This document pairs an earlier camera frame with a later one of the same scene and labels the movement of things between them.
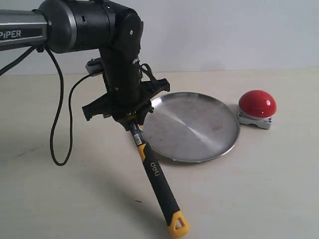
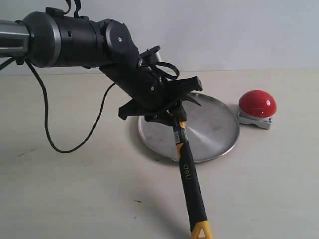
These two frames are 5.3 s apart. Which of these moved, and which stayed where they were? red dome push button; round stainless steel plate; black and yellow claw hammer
Moved: black and yellow claw hammer
Stayed: round stainless steel plate; red dome push button
